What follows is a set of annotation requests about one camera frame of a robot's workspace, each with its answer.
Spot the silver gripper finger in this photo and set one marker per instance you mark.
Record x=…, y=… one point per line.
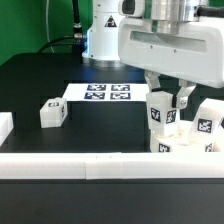
x=152, y=80
x=180, y=100

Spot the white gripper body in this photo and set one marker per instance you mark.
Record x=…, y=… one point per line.
x=195, y=54

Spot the white round stool seat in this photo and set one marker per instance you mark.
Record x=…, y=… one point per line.
x=182, y=143

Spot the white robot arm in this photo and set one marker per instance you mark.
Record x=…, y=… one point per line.
x=165, y=16

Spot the white marker sheet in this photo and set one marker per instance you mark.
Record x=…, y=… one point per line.
x=106, y=92

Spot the white front fence bar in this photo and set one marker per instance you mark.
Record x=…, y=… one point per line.
x=89, y=166

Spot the white fence bar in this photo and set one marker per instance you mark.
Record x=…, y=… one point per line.
x=6, y=125
x=89, y=166

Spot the white left fence bar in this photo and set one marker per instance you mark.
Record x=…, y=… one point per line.
x=6, y=125

